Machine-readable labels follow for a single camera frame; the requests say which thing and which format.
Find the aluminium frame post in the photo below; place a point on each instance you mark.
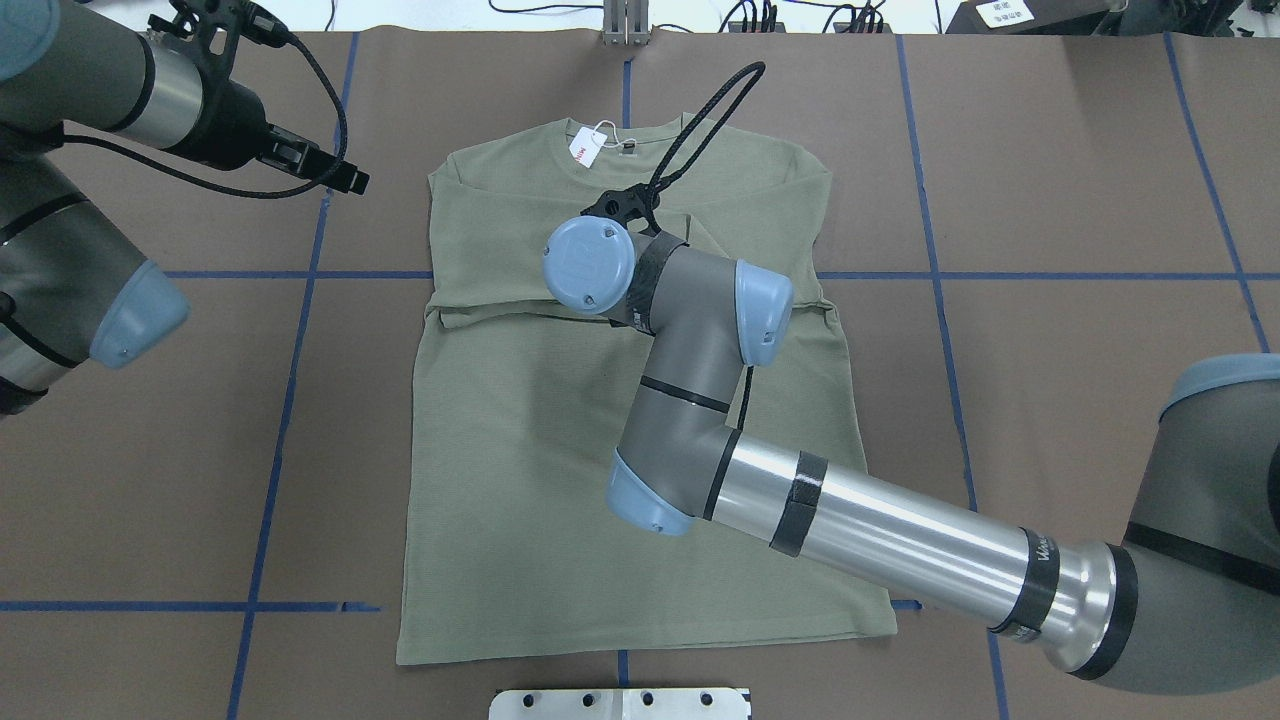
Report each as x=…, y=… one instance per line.
x=626, y=23

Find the olive green long-sleeve shirt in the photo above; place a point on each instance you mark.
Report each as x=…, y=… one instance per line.
x=518, y=404

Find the blue tape grid lines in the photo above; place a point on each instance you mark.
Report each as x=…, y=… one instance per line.
x=1029, y=242

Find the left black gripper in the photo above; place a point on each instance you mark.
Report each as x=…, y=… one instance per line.
x=232, y=121

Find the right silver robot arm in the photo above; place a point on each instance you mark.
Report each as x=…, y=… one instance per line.
x=1184, y=603

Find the white camera column with base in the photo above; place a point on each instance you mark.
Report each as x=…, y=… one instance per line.
x=623, y=703

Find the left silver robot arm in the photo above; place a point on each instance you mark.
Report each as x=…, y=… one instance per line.
x=75, y=288

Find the black box white label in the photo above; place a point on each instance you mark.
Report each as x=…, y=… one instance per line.
x=1054, y=18

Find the white shirt price tag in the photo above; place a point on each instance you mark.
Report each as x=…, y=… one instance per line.
x=590, y=141

